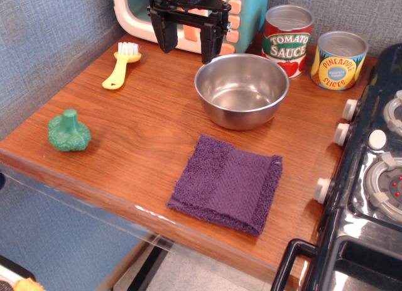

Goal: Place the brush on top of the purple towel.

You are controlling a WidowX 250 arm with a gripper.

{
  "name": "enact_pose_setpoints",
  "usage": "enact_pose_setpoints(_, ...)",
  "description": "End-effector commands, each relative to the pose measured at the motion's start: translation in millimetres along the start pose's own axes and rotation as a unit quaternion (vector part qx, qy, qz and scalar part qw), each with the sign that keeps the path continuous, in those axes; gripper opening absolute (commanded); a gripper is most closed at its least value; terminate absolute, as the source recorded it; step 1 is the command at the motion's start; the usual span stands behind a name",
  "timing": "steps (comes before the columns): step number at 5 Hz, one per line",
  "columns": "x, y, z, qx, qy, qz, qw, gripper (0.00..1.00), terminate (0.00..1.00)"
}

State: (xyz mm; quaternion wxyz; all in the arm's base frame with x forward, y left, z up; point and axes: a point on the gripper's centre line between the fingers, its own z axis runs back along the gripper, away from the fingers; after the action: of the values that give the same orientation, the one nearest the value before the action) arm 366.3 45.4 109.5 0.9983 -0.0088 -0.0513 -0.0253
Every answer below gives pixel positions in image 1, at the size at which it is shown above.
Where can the white stove knob middle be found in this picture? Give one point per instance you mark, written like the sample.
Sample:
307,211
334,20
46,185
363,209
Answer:
341,133

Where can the green toy broccoli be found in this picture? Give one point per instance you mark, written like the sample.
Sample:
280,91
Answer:
66,133

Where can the white stove knob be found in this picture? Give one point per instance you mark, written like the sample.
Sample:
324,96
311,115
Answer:
341,133
321,189
349,109

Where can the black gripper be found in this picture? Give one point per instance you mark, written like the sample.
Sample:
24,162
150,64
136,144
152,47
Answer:
211,16

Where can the toy microwave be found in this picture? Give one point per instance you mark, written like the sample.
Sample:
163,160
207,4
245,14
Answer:
247,17

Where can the purple towel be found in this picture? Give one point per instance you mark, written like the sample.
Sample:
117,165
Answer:
227,186

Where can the black toy stove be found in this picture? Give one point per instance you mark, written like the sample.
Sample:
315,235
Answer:
359,233

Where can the tomato sauce can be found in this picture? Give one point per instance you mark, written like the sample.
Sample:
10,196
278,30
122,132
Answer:
287,33

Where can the stainless steel bowl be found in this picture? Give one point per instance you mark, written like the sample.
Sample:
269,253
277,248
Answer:
241,91

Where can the pineapple slices can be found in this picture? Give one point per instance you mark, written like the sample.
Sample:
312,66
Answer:
338,61

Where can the white stove knob bottom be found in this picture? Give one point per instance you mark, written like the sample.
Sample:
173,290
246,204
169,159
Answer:
321,189

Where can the white stove knob top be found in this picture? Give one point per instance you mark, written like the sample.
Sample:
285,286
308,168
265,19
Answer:
349,109

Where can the yellow dish brush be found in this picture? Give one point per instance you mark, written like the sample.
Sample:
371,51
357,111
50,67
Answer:
127,52

